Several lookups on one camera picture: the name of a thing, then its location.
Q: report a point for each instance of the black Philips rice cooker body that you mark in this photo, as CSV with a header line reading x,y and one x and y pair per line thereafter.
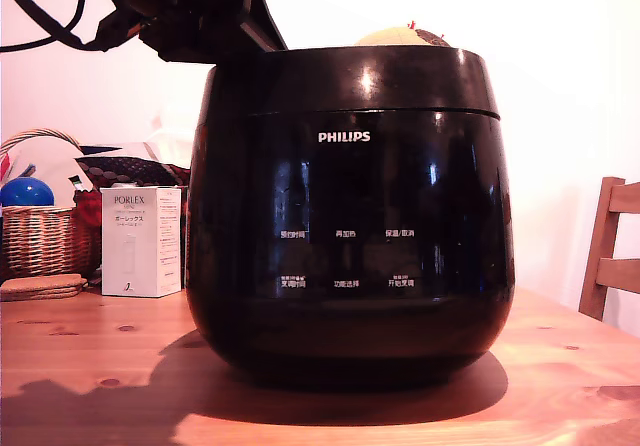
x,y
350,266

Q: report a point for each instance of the beige round woven object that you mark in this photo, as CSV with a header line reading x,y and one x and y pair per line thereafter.
x,y
395,37

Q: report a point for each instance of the dark red patterned box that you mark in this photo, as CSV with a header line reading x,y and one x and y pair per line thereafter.
x,y
130,171

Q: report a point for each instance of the white printed paper bag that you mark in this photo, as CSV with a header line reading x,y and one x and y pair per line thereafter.
x,y
50,161

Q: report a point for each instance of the red patterned cloth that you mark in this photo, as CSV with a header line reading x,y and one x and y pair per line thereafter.
x,y
90,208

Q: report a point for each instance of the white Porlex cardboard box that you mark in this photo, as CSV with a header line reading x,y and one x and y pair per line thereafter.
x,y
135,246

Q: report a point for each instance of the blue ball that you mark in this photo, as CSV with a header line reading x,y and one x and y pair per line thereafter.
x,y
27,193

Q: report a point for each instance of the woven wicker basket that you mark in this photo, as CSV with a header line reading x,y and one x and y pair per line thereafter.
x,y
40,241

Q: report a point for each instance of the wooden chair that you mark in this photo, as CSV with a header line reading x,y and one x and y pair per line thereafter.
x,y
605,246

